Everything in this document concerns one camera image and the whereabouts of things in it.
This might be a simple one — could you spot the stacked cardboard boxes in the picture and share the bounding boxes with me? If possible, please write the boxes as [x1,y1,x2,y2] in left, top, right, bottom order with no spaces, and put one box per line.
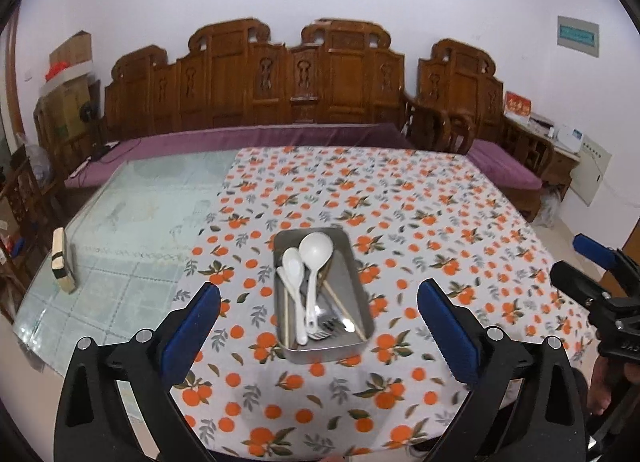
[34,30,94,153]

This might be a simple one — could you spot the grey metal tray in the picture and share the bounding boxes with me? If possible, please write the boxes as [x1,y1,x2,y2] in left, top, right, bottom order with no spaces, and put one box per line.
[273,228,375,364]

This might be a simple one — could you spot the wooden framed glass door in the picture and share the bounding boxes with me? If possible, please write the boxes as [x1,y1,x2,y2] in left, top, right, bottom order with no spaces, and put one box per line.
[1,4,25,154]

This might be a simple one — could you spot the purple armchair cushion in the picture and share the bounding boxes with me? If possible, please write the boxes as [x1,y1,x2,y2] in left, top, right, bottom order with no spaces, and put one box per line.
[466,139,542,191]

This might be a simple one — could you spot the red calendar card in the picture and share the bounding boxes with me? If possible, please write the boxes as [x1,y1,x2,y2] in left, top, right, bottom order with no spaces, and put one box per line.
[504,91,532,118]

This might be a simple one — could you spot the plastic bag on floor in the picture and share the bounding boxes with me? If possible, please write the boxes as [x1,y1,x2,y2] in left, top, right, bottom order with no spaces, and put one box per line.
[533,189,562,228]

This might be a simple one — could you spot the white plastic soup spoon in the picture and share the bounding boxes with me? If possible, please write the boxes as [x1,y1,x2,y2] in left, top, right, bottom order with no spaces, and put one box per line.
[282,247,308,346]

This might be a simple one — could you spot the orange print tablecloth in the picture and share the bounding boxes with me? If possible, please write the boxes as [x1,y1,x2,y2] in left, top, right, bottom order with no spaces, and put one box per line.
[172,148,594,461]

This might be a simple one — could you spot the white router box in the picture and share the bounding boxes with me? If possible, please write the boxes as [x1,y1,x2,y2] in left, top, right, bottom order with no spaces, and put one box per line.
[554,125,584,154]

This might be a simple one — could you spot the metal fork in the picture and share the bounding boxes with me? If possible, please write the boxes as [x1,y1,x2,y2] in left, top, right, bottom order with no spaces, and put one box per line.
[307,307,352,341]

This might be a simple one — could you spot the carved wooden sofa bench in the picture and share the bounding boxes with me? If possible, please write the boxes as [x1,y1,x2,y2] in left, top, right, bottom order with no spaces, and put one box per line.
[104,18,407,140]

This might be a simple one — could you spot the wooden side table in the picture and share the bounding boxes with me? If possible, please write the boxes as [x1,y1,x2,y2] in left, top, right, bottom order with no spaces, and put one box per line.
[500,117,579,201]

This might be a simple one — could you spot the person's right hand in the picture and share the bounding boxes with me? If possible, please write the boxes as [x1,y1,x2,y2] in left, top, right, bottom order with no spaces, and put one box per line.
[587,356,625,416]

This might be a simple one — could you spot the wall electrical panel box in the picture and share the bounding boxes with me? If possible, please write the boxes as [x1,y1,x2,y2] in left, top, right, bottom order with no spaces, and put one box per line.
[556,15,600,58]

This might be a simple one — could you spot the large white wall panel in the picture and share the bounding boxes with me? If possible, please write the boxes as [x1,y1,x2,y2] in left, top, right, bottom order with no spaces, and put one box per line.
[570,136,612,206]

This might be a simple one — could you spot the white round ladle spoon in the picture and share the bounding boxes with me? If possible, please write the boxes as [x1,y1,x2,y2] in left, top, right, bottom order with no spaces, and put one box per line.
[298,232,333,335]

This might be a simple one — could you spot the carved wooden armchair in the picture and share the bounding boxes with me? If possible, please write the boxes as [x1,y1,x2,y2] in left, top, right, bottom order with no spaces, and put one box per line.
[408,39,544,222]

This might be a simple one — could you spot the wooden chair at left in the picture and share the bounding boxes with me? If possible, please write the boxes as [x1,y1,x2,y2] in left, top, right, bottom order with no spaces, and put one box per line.
[1,145,58,313]

